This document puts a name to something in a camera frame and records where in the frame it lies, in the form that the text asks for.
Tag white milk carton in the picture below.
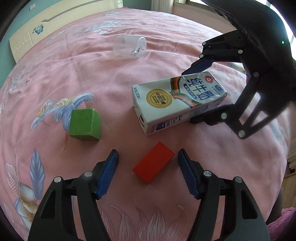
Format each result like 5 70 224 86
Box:
132 71 227 136

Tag red wooden block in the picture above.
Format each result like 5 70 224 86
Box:
132 142 175 184

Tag cream curtain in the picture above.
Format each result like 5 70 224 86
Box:
151 0 174 14

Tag green wooden cube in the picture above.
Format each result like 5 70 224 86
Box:
69 108 101 141

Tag clear plastic cup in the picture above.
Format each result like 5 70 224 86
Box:
113 35 147 58

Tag pink floral bed sheet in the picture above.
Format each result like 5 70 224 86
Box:
1 1 295 240

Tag cream wooden headboard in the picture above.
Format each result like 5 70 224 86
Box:
9 0 123 62

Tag window with frame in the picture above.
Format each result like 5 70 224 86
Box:
177 0 207 6

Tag white wall switch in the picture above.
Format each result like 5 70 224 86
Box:
29 4 36 11

